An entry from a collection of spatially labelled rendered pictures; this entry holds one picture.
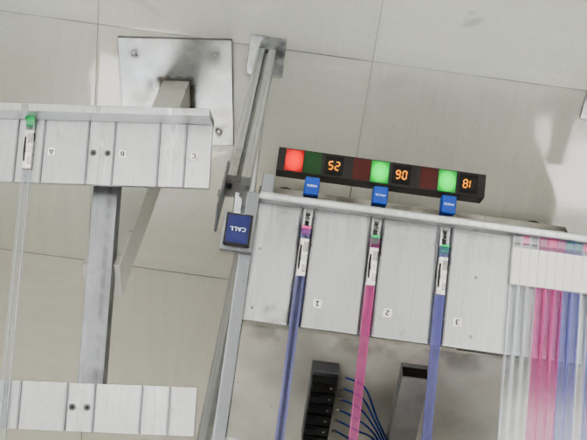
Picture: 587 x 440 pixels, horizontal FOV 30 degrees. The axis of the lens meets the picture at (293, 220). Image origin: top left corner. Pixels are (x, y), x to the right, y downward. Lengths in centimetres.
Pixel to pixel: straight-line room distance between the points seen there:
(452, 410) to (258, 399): 36
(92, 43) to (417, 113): 73
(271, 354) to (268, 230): 36
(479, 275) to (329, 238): 24
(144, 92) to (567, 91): 93
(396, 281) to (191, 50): 89
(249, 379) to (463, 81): 83
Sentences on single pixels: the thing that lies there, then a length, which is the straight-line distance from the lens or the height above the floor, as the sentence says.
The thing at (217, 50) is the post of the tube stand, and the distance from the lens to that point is 241.
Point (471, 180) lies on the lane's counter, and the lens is 180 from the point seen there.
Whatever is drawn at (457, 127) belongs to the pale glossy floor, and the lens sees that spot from 248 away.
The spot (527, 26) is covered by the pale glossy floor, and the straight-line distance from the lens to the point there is 241.
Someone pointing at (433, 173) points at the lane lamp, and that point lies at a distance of 179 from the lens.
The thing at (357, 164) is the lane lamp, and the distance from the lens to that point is 178.
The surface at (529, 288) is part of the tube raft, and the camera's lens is 176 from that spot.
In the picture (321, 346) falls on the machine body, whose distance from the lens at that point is 200.
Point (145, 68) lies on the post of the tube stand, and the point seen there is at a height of 1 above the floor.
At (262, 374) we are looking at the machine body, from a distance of 205.
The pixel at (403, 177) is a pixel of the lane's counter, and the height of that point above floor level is 66.
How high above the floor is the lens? 226
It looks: 62 degrees down
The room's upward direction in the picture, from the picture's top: 174 degrees counter-clockwise
